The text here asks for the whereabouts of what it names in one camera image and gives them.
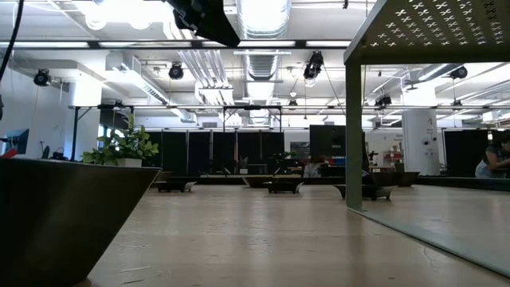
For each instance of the person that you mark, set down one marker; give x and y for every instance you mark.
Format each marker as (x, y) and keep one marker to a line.
(312, 168)
(492, 159)

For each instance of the computer monitor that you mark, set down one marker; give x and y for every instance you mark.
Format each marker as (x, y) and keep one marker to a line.
(18, 141)

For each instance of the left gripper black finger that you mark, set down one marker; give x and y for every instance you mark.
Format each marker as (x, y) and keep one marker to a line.
(191, 20)
(217, 16)

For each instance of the blue storage box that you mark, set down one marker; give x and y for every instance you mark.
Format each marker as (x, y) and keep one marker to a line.
(339, 161)

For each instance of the white round column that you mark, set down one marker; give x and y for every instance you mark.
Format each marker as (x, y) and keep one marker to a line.
(420, 139)

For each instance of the silver ventilation duct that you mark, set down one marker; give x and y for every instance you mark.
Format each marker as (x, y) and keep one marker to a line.
(263, 64)

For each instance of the black display panel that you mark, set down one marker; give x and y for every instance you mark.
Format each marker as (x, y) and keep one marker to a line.
(464, 151)
(326, 139)

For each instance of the black bowl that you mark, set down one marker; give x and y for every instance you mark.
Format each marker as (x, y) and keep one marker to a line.
(376, 192)
(255, 181)

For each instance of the linear ceiling light fixture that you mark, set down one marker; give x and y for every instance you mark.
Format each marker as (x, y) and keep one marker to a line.
(259, 43)

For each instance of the large black bowl foreground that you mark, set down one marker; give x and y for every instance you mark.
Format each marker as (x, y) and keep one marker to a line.
(60, 219)

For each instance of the green perforated metal shelf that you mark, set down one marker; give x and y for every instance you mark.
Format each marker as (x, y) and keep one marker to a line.
(353, 139)

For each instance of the black background rig frame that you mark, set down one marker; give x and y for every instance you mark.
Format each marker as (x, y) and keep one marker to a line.
(251, 107)

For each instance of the black ceiling spotlight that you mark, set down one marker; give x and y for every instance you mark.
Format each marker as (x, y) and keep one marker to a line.
(458, 72)
(382, 100)
(41, 77)
(313, 65)
(175, 71)

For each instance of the background storage rack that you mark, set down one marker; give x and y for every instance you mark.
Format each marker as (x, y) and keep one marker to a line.
(392, 157)

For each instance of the black wavy-edged square plate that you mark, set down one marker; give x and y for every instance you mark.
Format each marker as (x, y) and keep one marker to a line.
(173, 186)
(283, 187)

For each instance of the green plant in white pot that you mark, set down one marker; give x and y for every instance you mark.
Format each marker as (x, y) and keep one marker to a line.
(127, 145)

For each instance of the black partition wall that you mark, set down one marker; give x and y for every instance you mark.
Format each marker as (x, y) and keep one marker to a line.
(223, 151)

